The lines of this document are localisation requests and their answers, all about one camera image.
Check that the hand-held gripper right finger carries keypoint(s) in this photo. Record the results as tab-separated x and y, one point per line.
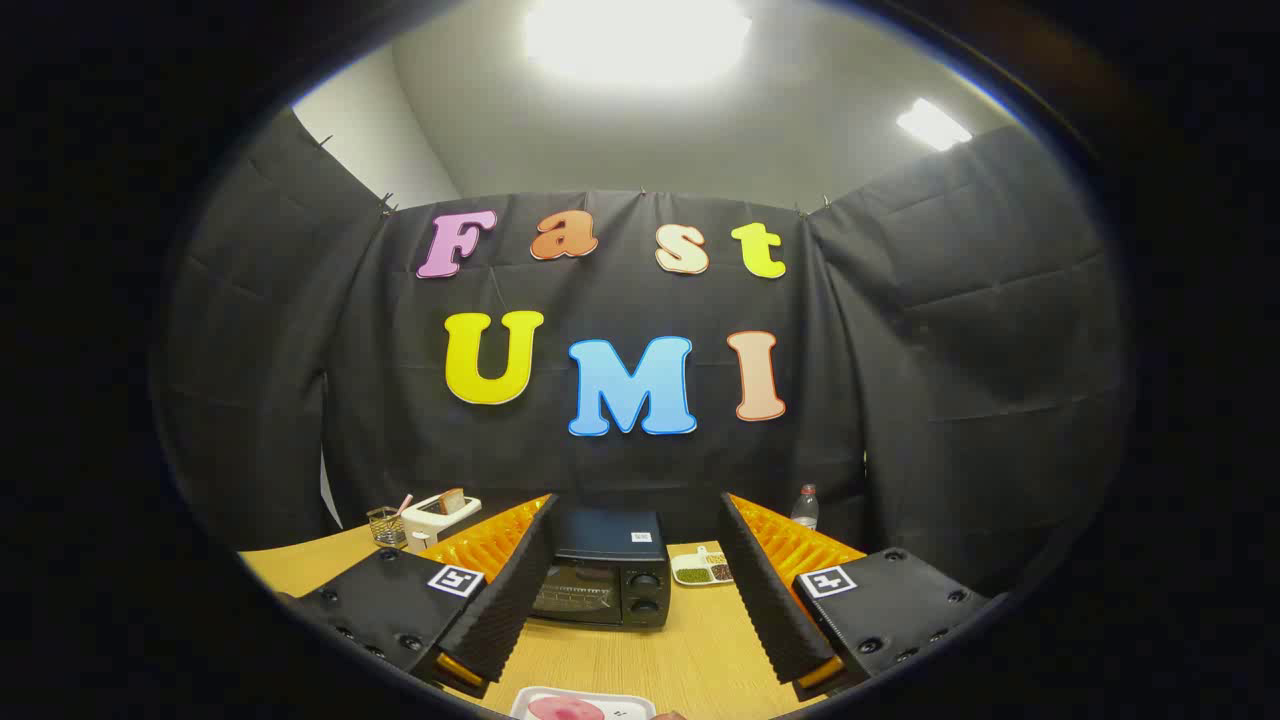
770	600

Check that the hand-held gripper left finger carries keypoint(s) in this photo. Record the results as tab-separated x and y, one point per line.
510	590

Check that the black toaster oven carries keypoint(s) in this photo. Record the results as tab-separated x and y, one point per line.
610	535

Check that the round pink ham slice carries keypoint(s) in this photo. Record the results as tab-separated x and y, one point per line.
565	710

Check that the white square plate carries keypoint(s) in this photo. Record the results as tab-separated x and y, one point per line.
625	705

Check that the white bread toaster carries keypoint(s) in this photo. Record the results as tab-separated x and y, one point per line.
425	525

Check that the white divided bean dish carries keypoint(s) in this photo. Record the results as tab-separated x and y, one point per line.
695	570

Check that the plastic bottle red label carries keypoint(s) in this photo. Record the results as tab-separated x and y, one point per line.
805	510

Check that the brown bread slice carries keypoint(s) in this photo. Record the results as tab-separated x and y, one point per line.
453	500

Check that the black backdrop cloth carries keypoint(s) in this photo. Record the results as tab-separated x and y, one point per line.
900	400

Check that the small ceiling light panel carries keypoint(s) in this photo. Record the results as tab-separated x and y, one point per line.
932	125

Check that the large ceiling light panel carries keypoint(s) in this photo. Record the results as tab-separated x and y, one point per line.
640	40

